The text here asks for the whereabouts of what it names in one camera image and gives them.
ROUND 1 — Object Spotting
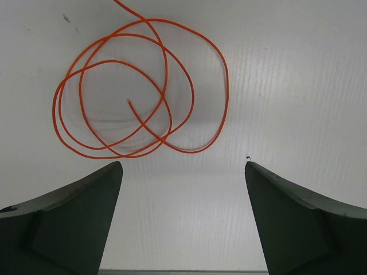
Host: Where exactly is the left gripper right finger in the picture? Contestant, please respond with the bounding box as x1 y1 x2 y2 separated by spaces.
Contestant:
245 161 366 274

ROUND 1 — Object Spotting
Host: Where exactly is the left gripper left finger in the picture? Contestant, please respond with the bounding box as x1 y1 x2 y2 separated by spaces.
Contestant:
1 162 123 274

